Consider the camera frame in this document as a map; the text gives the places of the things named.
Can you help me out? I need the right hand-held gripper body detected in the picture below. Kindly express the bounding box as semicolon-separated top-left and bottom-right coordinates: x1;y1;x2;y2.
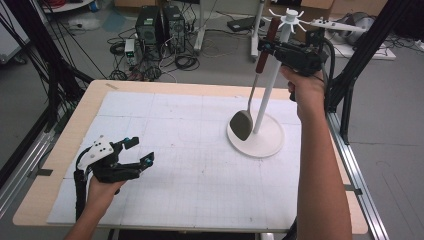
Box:
275;17;368;78

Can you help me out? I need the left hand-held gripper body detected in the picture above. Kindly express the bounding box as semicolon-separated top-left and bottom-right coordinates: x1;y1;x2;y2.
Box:
75;134;142;184

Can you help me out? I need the metal spatula with brown handle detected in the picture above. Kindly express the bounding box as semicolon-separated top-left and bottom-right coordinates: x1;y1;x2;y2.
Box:
229;17;282;142

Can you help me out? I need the white hook rack stand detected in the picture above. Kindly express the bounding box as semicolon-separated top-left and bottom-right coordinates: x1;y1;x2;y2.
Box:
226;8;318;159

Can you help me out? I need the person's right hand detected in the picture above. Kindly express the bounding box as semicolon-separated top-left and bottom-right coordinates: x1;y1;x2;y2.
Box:
279;64;327;116

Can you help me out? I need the person's left hand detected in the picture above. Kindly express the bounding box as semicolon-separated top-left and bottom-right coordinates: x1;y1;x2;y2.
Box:
86;174;128;216

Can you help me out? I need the white stand leg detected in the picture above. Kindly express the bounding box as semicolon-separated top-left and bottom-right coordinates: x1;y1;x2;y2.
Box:
249;0;267;63
193;0;208;55

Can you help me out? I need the flat black device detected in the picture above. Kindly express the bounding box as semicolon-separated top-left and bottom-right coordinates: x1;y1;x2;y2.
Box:
226;15;267;33

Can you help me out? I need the white grid mat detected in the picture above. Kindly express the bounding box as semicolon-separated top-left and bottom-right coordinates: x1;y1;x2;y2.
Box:
46;90;303;233

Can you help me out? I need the cardboard box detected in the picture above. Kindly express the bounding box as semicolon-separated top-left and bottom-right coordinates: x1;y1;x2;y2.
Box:
263;0;335;45

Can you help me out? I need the grey bag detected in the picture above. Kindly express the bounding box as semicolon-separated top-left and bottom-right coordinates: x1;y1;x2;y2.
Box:
328;12;377;47

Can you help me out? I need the white floor board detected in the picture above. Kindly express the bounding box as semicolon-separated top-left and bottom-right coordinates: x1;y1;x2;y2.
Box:
328;30;398;62

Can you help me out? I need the small grey power supply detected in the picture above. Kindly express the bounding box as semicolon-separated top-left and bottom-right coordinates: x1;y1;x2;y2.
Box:
123;38;138;67

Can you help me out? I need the black computer tower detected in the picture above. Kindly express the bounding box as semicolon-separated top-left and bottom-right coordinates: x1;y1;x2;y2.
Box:
162;4;187;55
134;5;165;48

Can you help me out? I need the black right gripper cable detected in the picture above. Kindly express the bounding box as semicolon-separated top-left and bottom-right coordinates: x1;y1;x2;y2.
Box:
319;35;337;103

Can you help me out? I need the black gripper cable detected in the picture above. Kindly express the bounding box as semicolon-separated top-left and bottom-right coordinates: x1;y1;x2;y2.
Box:
73;156;89;222
319;35;337;103

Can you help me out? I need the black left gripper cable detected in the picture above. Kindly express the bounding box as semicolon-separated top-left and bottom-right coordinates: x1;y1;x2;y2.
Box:
73;156;89;222

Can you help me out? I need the black metal frame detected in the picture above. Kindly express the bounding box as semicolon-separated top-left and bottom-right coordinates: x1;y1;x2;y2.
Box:
324;0;416;145
0;0;95;134

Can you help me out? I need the aluminium rail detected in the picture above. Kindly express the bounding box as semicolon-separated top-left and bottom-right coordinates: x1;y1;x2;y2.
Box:
0;128;57;219
324;109;390;240

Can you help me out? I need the tangle of black floor cables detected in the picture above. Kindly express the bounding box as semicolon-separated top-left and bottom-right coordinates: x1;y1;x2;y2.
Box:
107;26;202;82

